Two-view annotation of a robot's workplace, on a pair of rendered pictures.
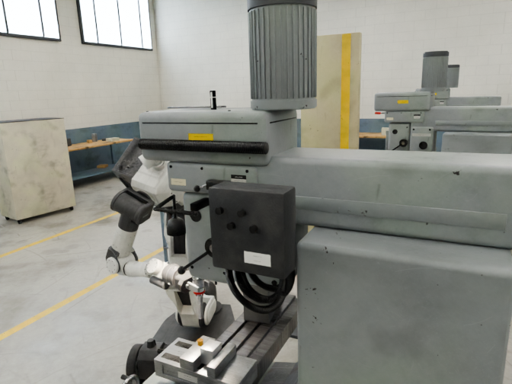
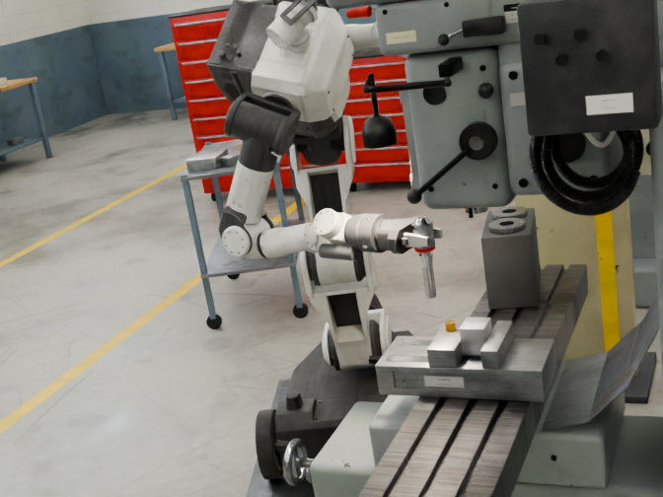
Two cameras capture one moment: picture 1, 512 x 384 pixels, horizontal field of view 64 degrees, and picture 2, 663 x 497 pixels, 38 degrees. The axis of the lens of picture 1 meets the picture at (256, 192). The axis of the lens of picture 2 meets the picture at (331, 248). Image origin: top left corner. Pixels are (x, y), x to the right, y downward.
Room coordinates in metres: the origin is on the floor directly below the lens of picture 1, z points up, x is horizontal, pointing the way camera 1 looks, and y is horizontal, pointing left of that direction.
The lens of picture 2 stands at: (-0.55, 0.50, 1.87)
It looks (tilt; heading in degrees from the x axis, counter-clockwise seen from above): 18 degrees down; 358
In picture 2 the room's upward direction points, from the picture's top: 9 degrees counter-clockwise
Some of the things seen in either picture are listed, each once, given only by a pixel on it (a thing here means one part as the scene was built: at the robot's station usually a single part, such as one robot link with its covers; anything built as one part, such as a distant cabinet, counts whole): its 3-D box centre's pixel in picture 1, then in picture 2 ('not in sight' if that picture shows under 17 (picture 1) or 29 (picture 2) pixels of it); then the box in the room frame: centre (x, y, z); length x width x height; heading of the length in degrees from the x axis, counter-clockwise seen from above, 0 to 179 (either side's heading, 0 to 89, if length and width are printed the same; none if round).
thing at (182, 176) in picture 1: (227, 172); (476, 13); (1.36, 0.09, 1.68); 0.34 x 0.24 x 0.10; 63
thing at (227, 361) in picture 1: (205, 363); (465, 358); (1.30, 0.21, 0.99); 0.35 x 0.15 x 0.11; 63
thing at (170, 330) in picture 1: (195, 326); (360, 369); (2.19, 0.39, 0.59); 0.64 x 0.52 x 0.33; 171
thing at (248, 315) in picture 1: (262, 290); (511, 254); (1.75, -0.02, 1.04); 0.22 x 0.12 x 0.20; 162
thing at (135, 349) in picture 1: (137, 363); (270, 444); (1.99, 0.69, 0.50); 0.20 x 0.05 x 0.20; 171
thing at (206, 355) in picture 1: (211, 352); (477, 335); (1.29, 0.18, 1.04); 0.06 x 0.05 x 0.06; 153
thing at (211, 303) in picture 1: (196, 310); (357, 338); (2.22, 0.38, 0.68); 0.21 x 0.20 x 0.13; 171
